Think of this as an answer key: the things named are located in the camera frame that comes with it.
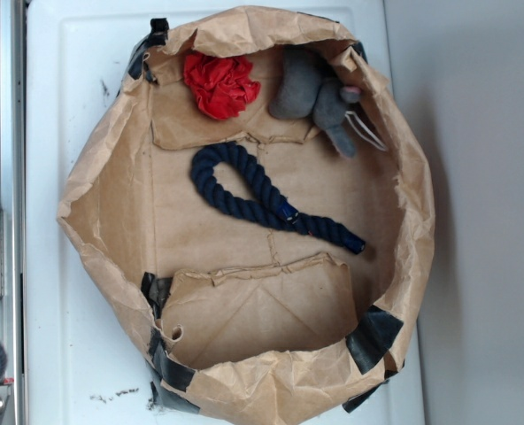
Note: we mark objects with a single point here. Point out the brown paper bag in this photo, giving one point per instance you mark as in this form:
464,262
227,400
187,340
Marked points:
237,321

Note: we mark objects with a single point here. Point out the grey plush mouse toy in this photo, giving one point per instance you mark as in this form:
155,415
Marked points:
311,89

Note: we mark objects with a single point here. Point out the crumpled red cloth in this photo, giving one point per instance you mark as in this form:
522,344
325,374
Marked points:
222,87

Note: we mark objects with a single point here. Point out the aluminium frame rail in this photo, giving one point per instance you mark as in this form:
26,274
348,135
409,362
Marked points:
13,406

